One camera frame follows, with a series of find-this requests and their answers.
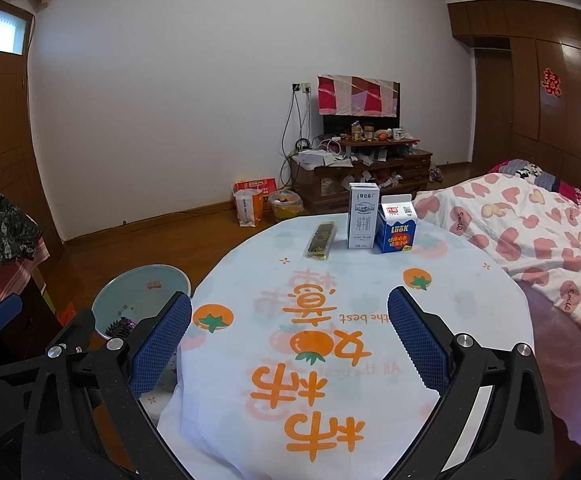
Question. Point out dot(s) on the purple bed sheet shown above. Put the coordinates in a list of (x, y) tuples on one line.
[(557, 347)]

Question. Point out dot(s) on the green seaweed snack packet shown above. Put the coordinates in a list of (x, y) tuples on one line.
[(319, 244)]

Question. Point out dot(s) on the white orange-print tablecloth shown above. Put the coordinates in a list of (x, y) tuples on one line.
[(291, 368)]

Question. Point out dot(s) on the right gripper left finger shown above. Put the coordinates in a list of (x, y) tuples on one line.
[(119, 373)]

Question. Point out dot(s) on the black foam net sleeve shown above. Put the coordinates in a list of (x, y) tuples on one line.
[(120, 329)]

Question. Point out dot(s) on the white wall power socket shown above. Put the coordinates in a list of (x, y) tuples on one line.
[(304, 87)]

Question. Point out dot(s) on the pink heart pattern quilt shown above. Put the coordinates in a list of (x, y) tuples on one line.
[(532, 233)]

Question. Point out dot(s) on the teal cartoon trash bin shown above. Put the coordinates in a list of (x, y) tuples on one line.
[(138, 293)]

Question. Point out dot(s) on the brown wooden wardrobe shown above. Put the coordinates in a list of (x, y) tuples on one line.
[(513, 41)]

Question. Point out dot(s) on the television with patchwork cover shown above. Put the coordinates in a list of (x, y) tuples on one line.
[(348, 100)]

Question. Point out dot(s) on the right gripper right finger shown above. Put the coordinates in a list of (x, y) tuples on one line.
[(515, 438)]

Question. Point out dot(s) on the red white paper bag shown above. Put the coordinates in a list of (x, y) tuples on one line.
[(251, 199)]

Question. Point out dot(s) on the blue white milk carton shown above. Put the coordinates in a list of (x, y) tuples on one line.
[(396, 223)]

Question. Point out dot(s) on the white tall milk carton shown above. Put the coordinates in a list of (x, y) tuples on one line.
[(362, 216)]

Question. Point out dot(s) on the yellow clear plastic bag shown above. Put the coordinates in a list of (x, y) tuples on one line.
[(285, 204)]

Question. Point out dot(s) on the brown wooden door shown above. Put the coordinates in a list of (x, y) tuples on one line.
[(20, 178)]

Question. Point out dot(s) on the red double happiness decal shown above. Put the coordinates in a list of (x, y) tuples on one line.
[(551, 83)]

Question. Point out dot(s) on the wooden tv cabinet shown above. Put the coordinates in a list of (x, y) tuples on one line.
[(322, 178)]

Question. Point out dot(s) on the red striped cloth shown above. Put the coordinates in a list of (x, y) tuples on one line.
[(15, 275)]

